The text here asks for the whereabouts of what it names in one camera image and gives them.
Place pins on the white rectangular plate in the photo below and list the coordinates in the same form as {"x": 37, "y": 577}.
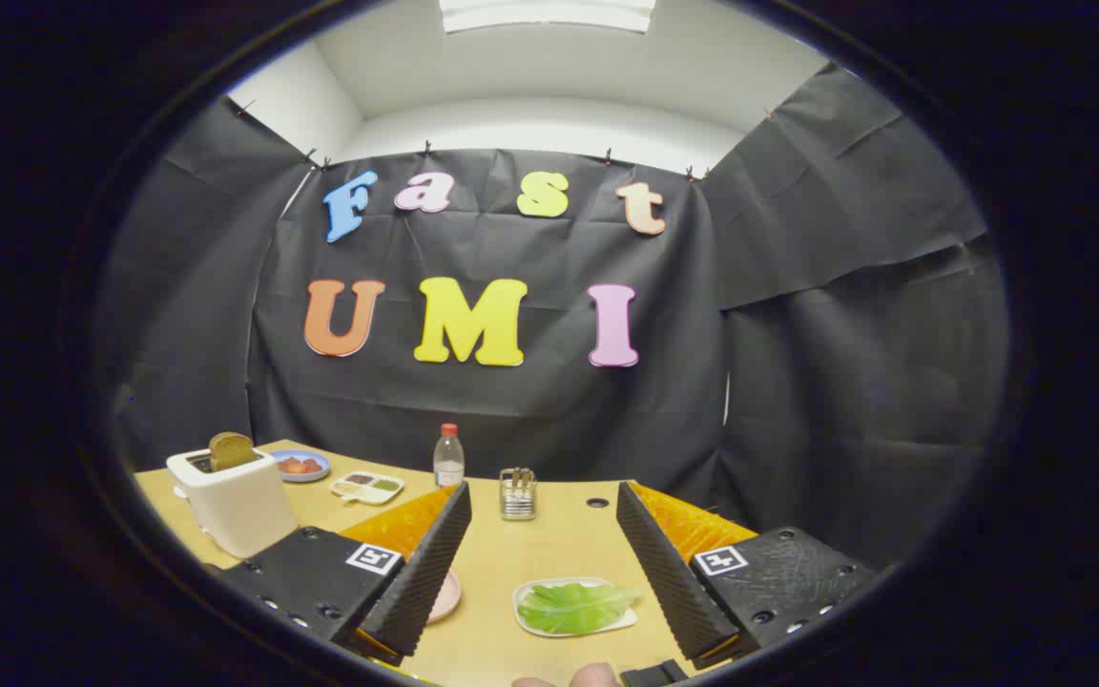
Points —
{"x": 523, "y": 622}

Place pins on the brown bread slice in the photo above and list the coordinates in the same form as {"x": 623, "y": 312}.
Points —
{"x": 230, "y": 450}

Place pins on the ceiling light panel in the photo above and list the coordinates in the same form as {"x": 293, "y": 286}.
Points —
{"x": 549, "y": 11}

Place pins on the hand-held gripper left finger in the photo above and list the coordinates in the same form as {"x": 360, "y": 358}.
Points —
{"x": 430, "y": 563}

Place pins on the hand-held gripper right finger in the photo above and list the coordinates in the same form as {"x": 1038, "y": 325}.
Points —
{"x": 664, "y": 568}

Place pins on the sliced red tomato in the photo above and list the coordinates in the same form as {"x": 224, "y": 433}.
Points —
{"x": 300, "y": 466}

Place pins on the blue round plate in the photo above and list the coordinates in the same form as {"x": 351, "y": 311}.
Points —
{"x": 313, "y": 471}

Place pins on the clear water bottle red cap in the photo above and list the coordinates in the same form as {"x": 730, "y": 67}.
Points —
{"x": 448, "y": 463}

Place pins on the white divided sauce dish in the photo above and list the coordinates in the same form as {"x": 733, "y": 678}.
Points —
{"x": 366, "y": 489}

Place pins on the pink round plate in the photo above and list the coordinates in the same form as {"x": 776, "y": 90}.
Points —
{"x": 445, "y": 598}

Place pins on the green lettuce leaf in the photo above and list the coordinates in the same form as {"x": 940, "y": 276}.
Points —
{"x": 573, "y": 608}

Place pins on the white toaster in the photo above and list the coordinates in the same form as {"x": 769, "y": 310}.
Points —
{"x": 239, "y": 506}

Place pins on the black backdrop cloth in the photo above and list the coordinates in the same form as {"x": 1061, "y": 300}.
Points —
{"x": 530, "y": 410}

